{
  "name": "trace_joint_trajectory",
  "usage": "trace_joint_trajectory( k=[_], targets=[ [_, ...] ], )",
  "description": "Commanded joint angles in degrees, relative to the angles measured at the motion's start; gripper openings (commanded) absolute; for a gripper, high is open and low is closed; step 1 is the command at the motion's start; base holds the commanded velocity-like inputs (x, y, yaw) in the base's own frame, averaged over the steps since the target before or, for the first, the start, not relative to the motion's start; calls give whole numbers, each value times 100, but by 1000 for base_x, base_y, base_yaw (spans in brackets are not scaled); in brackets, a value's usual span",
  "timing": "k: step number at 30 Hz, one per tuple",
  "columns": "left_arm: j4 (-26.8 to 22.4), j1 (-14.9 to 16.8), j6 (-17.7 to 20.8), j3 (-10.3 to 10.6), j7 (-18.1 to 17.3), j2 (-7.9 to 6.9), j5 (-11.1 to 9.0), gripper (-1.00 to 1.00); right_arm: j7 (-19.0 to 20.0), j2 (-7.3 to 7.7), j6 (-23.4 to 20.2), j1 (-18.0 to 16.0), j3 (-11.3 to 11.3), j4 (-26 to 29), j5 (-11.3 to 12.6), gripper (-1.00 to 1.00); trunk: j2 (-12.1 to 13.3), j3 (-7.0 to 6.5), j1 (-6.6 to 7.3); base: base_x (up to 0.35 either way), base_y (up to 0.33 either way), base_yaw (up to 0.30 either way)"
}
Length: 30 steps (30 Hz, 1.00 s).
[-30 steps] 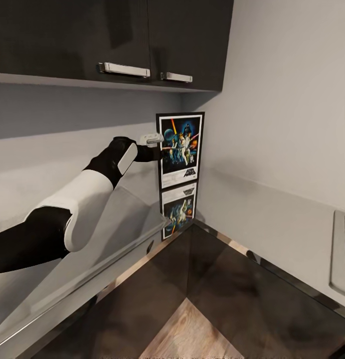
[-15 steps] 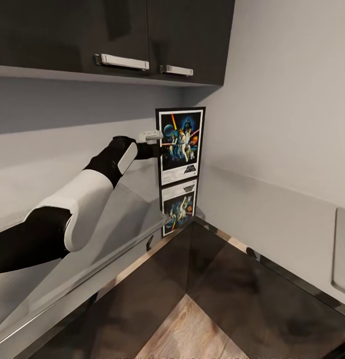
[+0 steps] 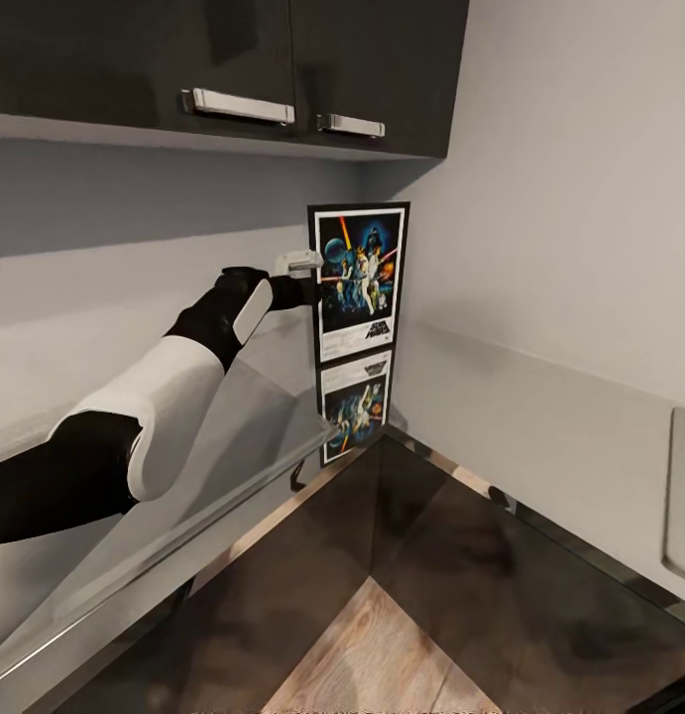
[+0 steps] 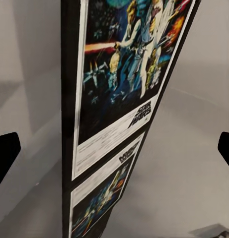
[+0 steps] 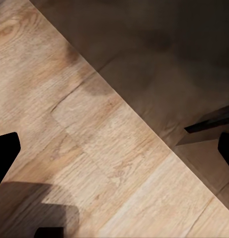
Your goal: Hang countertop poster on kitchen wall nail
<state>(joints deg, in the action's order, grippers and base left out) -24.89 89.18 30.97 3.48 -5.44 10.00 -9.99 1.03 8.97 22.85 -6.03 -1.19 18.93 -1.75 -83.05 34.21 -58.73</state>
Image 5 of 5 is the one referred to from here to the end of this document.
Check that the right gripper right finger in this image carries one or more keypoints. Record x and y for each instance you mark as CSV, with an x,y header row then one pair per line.
x,y
223,145

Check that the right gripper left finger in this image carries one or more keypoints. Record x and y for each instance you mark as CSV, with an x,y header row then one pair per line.
x,y
9,149

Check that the oven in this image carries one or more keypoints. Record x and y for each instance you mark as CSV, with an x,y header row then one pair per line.
x,y
200,147

